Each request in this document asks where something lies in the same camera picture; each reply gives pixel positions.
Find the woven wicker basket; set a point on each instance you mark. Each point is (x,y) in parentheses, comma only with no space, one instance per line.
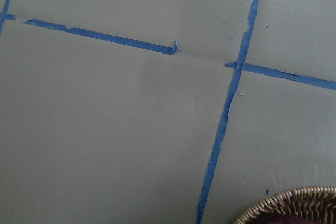
(315,203)

